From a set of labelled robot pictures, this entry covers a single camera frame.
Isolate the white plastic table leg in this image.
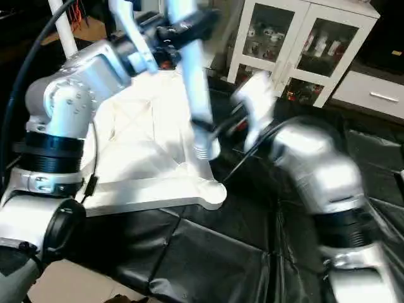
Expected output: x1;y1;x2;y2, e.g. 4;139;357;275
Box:
165;0;222;161
49;0;80;59

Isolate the white plastic table top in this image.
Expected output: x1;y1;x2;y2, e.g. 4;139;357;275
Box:
76;63;228;218

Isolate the white glass door cabinet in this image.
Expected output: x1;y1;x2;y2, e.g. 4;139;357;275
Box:
226;0;379;108

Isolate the black work mat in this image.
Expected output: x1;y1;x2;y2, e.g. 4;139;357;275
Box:
0;38;404;303

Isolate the white drawer unit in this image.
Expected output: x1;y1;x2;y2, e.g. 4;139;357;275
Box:
331;69;404;121

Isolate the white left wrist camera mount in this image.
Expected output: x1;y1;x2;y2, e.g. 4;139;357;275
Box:
107;0;158;78

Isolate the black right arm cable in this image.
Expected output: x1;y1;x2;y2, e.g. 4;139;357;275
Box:
218;120;285;185

